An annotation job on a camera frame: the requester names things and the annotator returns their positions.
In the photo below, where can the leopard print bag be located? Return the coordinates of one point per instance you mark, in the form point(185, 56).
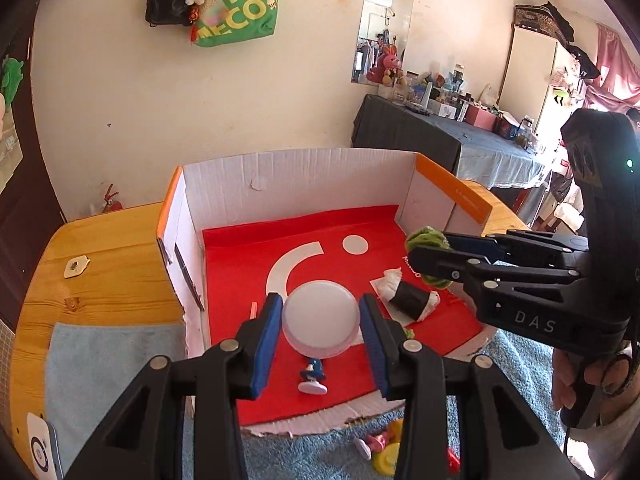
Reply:
point(540, 20)

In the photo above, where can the blonde toy figurine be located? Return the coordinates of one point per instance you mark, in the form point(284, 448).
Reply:
point(377, 444)

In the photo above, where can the red tassel charm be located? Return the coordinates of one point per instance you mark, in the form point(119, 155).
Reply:
point(192, 25)

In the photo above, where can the light blue fluffy blanket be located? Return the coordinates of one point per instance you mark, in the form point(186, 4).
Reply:
point(100, 360)

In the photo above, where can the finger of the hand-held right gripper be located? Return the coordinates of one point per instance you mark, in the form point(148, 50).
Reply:
point(475, 245)
point(450, 265)

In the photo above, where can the brown and red toy stick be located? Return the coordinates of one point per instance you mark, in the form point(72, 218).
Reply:
point(452, 462)

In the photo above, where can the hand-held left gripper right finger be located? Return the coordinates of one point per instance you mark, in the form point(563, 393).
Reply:
point(375, 350)

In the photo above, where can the person's right hand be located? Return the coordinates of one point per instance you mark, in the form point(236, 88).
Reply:
point(562, 380)

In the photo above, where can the small white adhesive pad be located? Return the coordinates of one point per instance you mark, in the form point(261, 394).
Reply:
point(76, 266)

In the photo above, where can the row of bottles and boxes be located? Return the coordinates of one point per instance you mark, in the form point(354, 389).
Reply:
point(460, 100)

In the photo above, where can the pink curtain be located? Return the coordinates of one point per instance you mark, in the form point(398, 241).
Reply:
point(612, 60)

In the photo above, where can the beige hanging organizer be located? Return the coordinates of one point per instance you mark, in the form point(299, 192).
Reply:
point(7, 150)

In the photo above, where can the orange cardboard box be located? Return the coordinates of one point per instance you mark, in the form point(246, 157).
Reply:
point(300, 175)

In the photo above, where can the black-haired toy figurine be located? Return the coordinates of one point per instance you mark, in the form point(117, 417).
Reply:
point(312, 385)

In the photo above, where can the pink rabbit plush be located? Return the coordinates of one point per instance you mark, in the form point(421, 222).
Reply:
point(387, 62)

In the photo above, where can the yellow bottle cap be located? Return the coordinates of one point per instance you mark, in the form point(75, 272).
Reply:
point(385, 460)

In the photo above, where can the white round jar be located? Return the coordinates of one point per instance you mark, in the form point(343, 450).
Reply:
point(320, 317)

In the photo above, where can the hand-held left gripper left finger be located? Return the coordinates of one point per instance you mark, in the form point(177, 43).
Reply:
point(265, 345)

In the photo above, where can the red fire extinguisher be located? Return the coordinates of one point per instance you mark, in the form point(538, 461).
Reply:
point(112, 202)

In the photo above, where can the wall mirror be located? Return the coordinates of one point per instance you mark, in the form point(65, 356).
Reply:
point(380, 20)

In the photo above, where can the olive green yarn ball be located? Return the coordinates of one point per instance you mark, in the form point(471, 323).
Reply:
point(425, 237)

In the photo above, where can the cloth-covered side table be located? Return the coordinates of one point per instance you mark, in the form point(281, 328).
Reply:
point(425, 140)

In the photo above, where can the white wardrobe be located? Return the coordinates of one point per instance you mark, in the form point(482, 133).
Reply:
point(525, 70)

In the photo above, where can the white power bank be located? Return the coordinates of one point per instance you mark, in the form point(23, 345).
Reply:
point(40, 450)

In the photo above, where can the red mat with white print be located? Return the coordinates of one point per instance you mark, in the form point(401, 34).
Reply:
point(240, 260)

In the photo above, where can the green tote bag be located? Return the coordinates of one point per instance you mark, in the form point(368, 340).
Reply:
point(240, 10)

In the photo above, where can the black and white sushi toy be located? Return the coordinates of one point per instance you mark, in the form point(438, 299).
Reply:
point(407, 300)

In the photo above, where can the green plush toy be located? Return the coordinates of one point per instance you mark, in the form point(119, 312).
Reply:
point(11, 80)

